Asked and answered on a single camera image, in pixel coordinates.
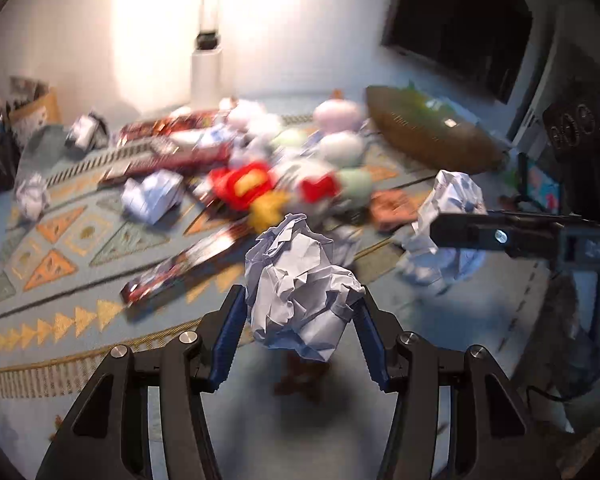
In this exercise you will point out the crumpled white tissue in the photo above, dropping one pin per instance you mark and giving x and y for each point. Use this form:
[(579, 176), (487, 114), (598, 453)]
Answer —
[(82, 130)]

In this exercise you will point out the black mesh pen holder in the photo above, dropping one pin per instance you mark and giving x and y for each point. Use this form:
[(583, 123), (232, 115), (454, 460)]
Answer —
[(0, 155)]

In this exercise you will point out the dark monitor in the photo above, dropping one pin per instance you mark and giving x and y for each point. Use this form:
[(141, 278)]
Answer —
[(455, 20)]

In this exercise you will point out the white cat plush toy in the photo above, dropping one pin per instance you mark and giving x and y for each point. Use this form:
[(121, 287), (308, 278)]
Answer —
[(240, 185)]

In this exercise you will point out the long dark red box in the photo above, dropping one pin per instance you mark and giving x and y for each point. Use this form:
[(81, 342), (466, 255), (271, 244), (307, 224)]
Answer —
[(180, 160)]

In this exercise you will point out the pink white green dumpling plush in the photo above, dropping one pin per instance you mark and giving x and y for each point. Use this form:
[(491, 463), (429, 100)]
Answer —
[(342, 145)]

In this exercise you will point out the cardboard box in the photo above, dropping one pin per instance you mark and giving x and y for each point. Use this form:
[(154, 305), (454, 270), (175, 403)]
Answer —
[(37, 110)]

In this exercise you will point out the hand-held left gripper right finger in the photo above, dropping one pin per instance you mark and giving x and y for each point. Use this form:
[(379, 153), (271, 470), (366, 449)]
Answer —
[(375, 345)]

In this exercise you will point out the small pink card box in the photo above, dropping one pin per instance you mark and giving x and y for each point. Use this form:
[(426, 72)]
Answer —
[(392, 210)]

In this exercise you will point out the red patterned pouch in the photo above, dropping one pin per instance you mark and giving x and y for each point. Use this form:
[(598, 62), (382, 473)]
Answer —
[(319, 189)]

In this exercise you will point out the white desk lamp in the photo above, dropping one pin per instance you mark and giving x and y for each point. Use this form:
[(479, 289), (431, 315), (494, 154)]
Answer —
[(206, 75)]

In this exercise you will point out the green packet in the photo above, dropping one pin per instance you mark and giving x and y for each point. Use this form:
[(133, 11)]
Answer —
[(427, 102)]

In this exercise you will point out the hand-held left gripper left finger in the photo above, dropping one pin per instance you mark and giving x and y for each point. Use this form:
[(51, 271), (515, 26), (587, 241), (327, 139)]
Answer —
[(227, 335)]

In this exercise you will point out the brown ribbed bowl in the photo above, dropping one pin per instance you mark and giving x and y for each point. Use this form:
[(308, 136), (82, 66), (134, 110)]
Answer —
[(430, 140)]

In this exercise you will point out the patterned blue woven mat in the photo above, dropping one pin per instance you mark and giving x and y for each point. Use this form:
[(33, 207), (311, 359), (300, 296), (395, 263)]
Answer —
[(80, 240)]

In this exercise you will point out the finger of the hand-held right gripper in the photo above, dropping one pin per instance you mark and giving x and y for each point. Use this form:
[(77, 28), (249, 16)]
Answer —
[(480, 235)]

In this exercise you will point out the colourful printed card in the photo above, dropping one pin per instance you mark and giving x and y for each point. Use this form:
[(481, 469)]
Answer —
[(542, 185)]

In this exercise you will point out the long red picture box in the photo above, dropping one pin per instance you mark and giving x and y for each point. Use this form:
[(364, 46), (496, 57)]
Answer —
[(165, 125)]

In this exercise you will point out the small black object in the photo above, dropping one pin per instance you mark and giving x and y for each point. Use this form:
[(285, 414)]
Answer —
[(102, 132)]

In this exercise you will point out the long red printed box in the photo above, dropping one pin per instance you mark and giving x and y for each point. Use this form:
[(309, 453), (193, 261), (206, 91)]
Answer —
[(180, 267)]

